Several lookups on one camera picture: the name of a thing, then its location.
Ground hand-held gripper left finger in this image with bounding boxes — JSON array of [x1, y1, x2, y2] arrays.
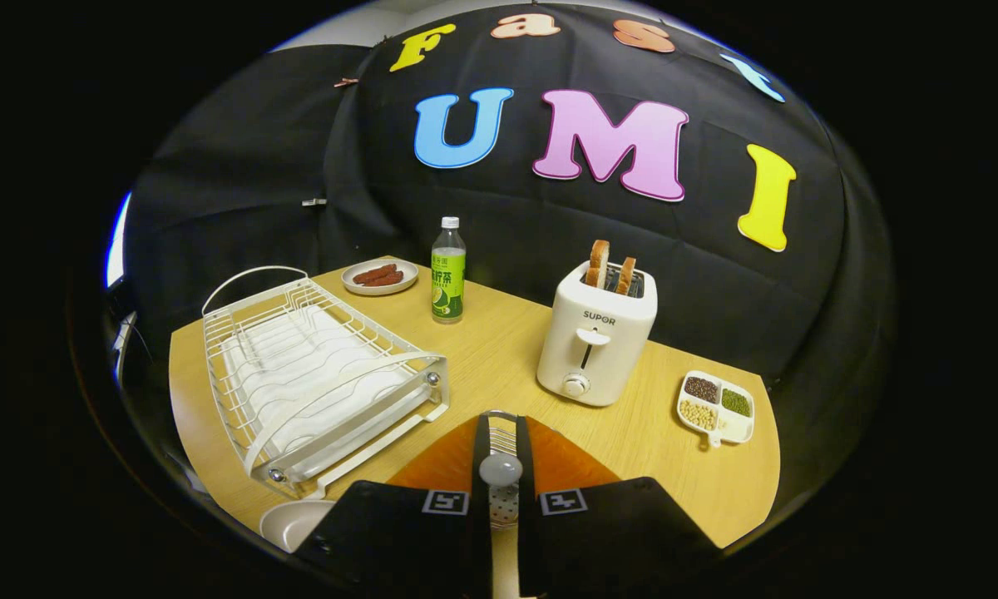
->
[[295, 413, 493, 599]]

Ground small beige sausage plate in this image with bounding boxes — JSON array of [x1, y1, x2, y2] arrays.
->
[[341, 259, 420, 297]]

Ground white plate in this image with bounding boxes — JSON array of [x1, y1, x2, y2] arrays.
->
[[259, 499, 338, 553]]

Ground white wire dish rack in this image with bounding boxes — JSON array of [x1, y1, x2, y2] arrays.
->
[[201, 265, 451, 500]]

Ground green tea bottle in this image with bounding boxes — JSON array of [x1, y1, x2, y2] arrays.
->
[[430, 216, 467, 324]]

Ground pink-handled spoon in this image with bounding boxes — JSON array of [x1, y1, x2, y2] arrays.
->
[[477, 453, 526, 599]]

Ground white toaster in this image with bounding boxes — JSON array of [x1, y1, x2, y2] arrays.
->
[[536, 260, 659, 408]]

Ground white divided bean dish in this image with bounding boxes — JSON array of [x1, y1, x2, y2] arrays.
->
[[676, 370, 756, 448]]

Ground black backdrop cloth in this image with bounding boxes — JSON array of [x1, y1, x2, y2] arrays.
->
[[121, 4, 895, 500]]

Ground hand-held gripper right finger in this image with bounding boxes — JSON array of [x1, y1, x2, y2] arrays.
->
[[516, 414, 720, 599]]

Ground computer monitor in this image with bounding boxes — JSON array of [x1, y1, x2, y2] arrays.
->
[[104, 191, 132, 289]]

